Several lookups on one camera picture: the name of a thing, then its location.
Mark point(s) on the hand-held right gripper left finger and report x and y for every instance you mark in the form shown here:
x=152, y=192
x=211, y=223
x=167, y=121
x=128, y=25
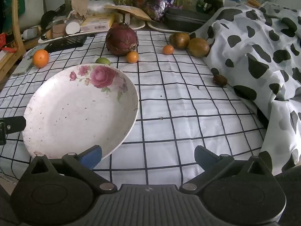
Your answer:
x=92, y=157

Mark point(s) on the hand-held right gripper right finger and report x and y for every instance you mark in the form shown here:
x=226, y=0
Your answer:
x=203, y=157

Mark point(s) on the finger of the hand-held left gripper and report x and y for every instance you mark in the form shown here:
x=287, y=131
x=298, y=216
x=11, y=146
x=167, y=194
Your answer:
x=14, y=124

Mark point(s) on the floral white plate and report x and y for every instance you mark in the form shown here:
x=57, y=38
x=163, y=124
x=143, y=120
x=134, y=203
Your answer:
x=77, y=113

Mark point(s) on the large orange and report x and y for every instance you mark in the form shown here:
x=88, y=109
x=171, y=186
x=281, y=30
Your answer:
x=40, y=58

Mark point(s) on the small dark brown fruit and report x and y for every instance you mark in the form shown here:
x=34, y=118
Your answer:
x=220, y=80

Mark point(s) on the small green fruit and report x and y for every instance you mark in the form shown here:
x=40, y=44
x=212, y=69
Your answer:
x=103, y=60

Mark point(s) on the small orange kumquat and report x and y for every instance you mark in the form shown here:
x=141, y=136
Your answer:
x=132, y=57
x=168, y=49

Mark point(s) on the red dragon fruit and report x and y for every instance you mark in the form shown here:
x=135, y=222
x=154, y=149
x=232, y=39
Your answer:
x=121, y=40

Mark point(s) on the flat grey bar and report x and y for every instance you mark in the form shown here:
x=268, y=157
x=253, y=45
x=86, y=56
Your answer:
x=22, y=69

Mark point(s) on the red packet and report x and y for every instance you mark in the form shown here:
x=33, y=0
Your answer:
x=2, y=41

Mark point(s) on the grey cylindrical speaker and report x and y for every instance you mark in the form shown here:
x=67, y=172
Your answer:
x=31, y=33

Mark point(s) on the black perforated box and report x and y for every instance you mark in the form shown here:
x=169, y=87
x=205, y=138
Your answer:
x=65, y=43

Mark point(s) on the wooden chair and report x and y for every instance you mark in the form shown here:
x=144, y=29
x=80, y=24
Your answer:
x=16, y=28

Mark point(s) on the small brown box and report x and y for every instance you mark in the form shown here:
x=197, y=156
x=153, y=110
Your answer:
x=58, y=31

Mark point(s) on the brown round fruit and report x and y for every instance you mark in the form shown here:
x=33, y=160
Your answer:
x=198, y=47
x=179, y=40

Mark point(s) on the black round object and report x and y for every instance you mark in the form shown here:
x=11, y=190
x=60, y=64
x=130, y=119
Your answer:
x=48, y=18

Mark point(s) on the white capped bottle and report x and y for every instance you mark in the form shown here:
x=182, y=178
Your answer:
x=73, y=27

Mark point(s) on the cow print blanket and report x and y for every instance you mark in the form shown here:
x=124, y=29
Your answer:
x=258, y=51

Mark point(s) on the teal plastic bag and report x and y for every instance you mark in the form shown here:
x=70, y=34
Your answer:
x=20, y=2

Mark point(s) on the yellow cardboard box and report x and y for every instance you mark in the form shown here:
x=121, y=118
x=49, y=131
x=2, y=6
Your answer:
x=97, y=22

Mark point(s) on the crumpled brown paper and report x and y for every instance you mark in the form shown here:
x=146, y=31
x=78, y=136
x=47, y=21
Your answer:
x=78, y=4

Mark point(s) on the white oval tray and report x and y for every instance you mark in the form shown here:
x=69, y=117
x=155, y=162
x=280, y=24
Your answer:
x=138, y=25
x=157, y=27

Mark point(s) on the black zipper case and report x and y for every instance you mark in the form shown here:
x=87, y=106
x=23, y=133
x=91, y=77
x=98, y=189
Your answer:
x=185, y=18

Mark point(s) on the clear plastic bag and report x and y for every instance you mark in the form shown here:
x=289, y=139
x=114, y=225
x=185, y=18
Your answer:
x=100, y=6

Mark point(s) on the brown paper envelope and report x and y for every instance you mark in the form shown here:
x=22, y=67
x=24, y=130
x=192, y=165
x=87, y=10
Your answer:
x=131, y=11

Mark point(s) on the black clip device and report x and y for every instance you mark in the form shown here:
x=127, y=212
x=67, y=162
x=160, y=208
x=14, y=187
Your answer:
x=212, y=2

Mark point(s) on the orange snack pieces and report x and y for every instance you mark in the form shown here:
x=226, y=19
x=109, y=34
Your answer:
x=254, y=2

